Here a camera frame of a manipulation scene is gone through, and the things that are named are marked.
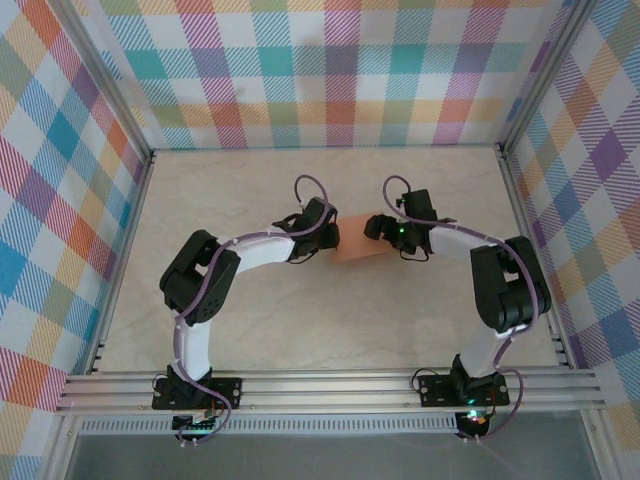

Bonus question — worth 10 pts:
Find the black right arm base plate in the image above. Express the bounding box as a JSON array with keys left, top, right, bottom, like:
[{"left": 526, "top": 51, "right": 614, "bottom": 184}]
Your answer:
[{"left": 416, "top": 372, "right": 510, "bottom": 407}]

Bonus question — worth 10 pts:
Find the circuit board with green lights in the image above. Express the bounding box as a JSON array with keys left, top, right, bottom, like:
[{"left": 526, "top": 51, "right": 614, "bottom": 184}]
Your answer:
[{"left": 172, "top": 413, "right": 221, "bottom": 434}]

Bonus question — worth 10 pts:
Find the aluminium table side rail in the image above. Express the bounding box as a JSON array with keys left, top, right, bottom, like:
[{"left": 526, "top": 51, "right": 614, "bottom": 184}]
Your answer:
[
  {"left": 85, "top": 152, "right": 157, "bottom": 376},
  {"left": 494, "top": 144, "right": 575, "bottom": 370}
]

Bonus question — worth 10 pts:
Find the grey slotted cable duct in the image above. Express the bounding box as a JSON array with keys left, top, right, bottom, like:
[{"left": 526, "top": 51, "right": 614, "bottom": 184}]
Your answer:
[{"left": 79, "top": 413, "right": 460, "bottom": 436}]

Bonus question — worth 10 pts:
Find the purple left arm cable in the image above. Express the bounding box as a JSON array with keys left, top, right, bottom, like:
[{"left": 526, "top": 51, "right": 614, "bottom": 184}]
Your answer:
[{"left": 172, "top": 174, "right": 335, "bottom": 446}]

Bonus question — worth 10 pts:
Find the orange paper box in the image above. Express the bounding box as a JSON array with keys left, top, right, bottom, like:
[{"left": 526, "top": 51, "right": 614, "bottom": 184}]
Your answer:
[{"left": 329, "top": 213, "right": 387, "bottom": 265}]

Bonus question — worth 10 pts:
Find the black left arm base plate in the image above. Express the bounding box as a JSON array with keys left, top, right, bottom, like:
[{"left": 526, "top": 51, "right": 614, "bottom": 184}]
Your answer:
[{"left": 151, "top": 377, "right": 244, "bottom": 412}]

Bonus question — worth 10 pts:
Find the aluminium frame cross rail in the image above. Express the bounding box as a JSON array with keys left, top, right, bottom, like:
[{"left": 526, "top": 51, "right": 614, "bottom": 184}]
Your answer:
[{"left": 54, "top": 368, "right": 609, "bottom": 416}]

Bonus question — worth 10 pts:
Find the aluminium frame leg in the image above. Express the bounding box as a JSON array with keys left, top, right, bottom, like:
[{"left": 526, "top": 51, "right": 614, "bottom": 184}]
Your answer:
[
  {"left": 582, "top": 409, "right": 616, "bottom": 480},
  {"left": 47, "top": 414, "right": 84, "bottom": 480}
]

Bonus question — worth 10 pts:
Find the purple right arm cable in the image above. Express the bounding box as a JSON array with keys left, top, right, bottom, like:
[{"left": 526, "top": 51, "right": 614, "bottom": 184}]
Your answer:
[{"left": 382, "top": 174, "right": 525, "bottom": 444}]

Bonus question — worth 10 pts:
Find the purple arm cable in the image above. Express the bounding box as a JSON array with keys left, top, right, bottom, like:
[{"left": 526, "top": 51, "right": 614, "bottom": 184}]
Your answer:
[
  {"left": 382, "top": 174, "right": 525, "bottom": 444},
  {"left": 172, "top": 174, "right": 335, "bottom": 446}
]

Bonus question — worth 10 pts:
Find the aluminium corner post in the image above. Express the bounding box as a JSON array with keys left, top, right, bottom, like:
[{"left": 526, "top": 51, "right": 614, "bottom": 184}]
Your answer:
[
  {"left": 47, "top": 0, "right": 156, "bottom": 164},
  {"left": 497, "top": 0, "right": 601, "bottom": 159}
]

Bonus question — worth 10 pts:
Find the small controller board with light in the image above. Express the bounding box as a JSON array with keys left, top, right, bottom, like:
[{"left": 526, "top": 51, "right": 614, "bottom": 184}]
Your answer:
[{"left": 457, "top": 408, "right": 492, "bottom": 427}]

